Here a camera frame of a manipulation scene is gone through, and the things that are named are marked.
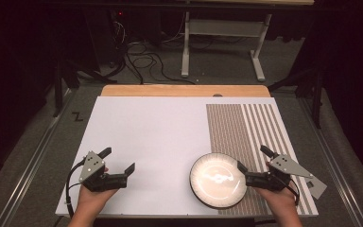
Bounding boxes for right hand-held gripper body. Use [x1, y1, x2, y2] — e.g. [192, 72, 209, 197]
[245, 153, 328, 201]

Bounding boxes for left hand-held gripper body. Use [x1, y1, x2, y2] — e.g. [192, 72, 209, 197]
[78, 150, 130, 193]

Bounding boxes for white plate with dark rim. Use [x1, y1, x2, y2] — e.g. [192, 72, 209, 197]
[188, 152, 249, 210]

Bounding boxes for person's left hand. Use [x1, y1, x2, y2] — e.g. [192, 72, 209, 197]
[78, 166, 119, 206]

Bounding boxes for person's right hand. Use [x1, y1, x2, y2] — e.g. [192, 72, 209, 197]
[254, 161, 299, 210]

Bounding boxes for brown striped placemat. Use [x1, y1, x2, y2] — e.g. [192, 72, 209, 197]
[205, 103, 316, 217]

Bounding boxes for white board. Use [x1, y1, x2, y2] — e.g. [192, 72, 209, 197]
[55, 96, 320, 218]

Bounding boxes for black stand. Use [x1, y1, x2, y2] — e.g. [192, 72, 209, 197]
[51, 56, 117, 118]
[268, 67, 325, 130]

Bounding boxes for dark computer tower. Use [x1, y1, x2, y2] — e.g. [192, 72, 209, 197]
[84, 8, 130, 69]

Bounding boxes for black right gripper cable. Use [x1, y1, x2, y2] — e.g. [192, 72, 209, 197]
[285, 178, 301, 207]

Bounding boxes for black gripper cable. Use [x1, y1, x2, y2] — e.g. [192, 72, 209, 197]
[285, 178, 301, 207]
[64, 159, 88, 219]

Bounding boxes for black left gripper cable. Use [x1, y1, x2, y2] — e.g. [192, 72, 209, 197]
[64, 159, 88, 219]

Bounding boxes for metal floor rail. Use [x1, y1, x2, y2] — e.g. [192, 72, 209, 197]
[0, 89, 74, 227]
[297, 97, 363, 227]

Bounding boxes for black floor cables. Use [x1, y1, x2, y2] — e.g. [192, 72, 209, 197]
[124, 41, 197, 86]

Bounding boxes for white metal desk frame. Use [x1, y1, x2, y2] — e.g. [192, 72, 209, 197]
[181, 0, 316, 83]

